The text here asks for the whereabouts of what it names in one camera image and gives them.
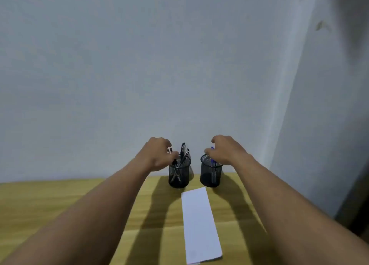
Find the person's left hand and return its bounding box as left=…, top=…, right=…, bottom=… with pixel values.
left=134, top=137, right=179, bottom=172

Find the person's right hand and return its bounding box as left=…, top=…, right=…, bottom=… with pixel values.
left=204, top=134, right=250, bottom=166

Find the blue pen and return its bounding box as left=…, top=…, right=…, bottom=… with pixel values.
left=211, top=146, right=218, bottom=186

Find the black mesh pen cup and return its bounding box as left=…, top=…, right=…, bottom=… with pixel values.
left=199, top=154, right=223, bottom=188
left=168, top=155, right=192, bottom=189

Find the white paper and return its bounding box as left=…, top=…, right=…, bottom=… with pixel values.
left=181, top=187, right=223, bottom=265

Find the person's left forearm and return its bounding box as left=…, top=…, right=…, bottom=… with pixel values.
left=0, top=157, right=152, bottom=265

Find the person's right forearm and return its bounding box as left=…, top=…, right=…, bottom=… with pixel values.
left=233, top=154, right=369, bottom=265

